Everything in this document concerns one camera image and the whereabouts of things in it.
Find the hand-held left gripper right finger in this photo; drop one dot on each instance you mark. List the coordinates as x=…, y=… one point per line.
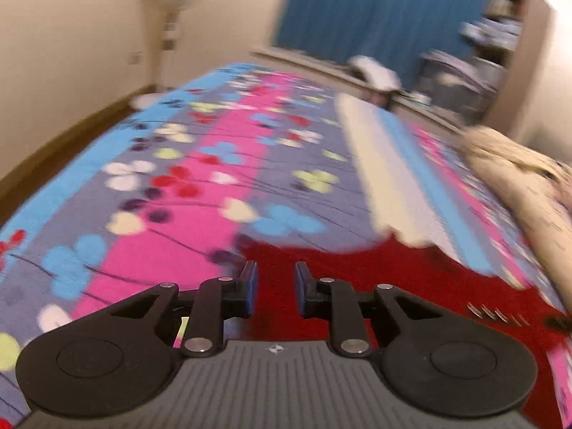
x=300, y=292

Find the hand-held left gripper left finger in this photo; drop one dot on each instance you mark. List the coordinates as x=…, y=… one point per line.
x=252, y=291

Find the red knit sweater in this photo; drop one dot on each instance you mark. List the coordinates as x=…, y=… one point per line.
x=402, y=277

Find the floral fleece blanket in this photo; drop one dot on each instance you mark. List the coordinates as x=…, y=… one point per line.
x=147, y=241

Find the white cloth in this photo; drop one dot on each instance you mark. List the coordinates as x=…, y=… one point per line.
x=375, y=73

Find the beige patterned quilt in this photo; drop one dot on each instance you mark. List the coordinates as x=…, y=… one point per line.
x=514, y=165

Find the grey storage bag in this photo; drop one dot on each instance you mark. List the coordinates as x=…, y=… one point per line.
x=456, y=81

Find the blue curtain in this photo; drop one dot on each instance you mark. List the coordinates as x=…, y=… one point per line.
x=357, y=9

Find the pile of white packets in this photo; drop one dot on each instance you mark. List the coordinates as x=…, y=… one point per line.
x=491, y=33

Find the wooden shelf unit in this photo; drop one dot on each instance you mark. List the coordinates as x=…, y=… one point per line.
x=534, y=53

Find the wooden bed frame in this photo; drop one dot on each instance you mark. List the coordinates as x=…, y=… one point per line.
x=313, y=63

